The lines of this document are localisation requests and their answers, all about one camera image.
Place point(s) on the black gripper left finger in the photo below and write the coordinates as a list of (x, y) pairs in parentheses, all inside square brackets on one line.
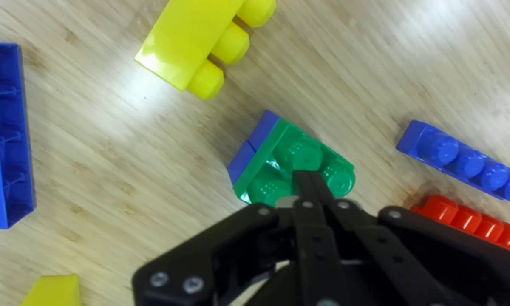
[(221, 260)]

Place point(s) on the large yellow lego block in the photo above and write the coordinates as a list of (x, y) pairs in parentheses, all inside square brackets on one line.
[(51, 292)]

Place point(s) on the red lego block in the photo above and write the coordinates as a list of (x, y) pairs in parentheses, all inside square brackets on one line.
[(464, 218)]

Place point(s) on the yellow three-stud lego block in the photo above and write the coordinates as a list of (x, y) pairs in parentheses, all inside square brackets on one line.
[(192, 39)]

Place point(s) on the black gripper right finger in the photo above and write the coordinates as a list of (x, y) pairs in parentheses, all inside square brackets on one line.
[(413, 260)]

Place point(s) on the blue square lego block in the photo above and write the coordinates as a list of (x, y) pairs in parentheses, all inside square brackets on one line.
[(255, 144)]

